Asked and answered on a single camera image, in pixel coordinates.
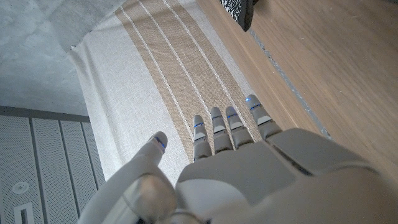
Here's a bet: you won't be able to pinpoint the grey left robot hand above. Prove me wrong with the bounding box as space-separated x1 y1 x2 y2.
76 94 398 224

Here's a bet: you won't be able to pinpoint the beige striped backdrop cloth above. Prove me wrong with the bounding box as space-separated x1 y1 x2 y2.
67 0 265 181

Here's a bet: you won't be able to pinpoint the black paisley bandana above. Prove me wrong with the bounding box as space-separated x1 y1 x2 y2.
219 0 259 32

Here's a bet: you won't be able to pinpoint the white ceiling slot diffuser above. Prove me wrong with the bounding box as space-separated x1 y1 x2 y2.
12 202 35 224

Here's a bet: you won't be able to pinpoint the round white ceiling sensor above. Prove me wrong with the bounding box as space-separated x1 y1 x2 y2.
11 181 30 195

